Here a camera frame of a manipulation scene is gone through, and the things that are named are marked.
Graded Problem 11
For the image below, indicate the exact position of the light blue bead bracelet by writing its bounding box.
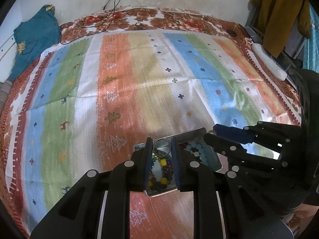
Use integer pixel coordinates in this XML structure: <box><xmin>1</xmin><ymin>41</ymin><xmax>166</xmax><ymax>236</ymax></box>
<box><xmin>186</xmin><ymin>142</ymin><xmax>209</xmax><ymax>166</ymax></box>

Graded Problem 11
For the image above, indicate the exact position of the yellow and dark bead bracelet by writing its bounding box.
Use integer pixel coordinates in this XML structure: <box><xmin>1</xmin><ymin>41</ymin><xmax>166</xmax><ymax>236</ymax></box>
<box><xmin>146</xmin><ymin>159</ymin><xmax>175</xmax><ymax>190</ymax></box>

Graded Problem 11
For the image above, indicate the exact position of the silver metal tin box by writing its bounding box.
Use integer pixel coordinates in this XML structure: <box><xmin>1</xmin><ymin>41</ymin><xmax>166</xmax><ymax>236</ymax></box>
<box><xmin>133</xmin><ymin>127</ymin><xmax>224</xmax><ymax>199</ymax></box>

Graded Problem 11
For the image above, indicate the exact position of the thin wire hoop ring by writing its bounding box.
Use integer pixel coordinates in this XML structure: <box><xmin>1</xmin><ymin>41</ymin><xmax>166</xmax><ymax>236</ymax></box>
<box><xmin>152</xmin><ymin>137</ymin><xmax>173</xmax><ymax>155</ymax></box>

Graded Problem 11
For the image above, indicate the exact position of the small black object on bed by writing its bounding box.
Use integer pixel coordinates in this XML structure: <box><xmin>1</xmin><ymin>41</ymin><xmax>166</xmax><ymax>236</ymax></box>
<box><xmin>226</xmin><ymin>29</ymin><xmax>237</xmax><ymax>37</ymax></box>

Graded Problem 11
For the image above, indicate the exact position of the mustard yellow hanging cloth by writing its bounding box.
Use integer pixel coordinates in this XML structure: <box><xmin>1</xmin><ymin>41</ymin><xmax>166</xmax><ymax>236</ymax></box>
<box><xmin>251</xmin><ymin>0</ymin><xmax>311</xmax><ymax>58</ymax></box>

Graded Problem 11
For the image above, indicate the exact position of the striped grey pillow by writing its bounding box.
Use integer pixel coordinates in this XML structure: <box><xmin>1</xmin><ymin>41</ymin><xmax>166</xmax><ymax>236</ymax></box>
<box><xmin>0</xmin><ymin>80</ymin><xmax>12</xmax><ymax>111</ymax></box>

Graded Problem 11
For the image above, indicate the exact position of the brown floral bedsheet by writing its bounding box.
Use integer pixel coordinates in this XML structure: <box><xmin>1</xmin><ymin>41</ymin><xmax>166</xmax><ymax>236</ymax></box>
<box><xmin>0</xmin><ymin>6</ymin><xmax>307</xmax><ymax>239</ymax></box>

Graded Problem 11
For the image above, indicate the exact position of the teal blue garment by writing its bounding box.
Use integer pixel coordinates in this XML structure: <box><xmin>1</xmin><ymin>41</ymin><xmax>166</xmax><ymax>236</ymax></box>
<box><xmin>8</xmin><ymin>5</ymin><xmax>61</xmax><ymax>81</ymax></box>

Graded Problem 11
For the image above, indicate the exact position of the black cable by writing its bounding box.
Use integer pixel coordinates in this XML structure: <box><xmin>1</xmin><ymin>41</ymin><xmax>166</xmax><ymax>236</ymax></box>
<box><xmin>59</xmin><ymin>0</ymin><xmax>128</xmax><ymax>45</ymax></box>

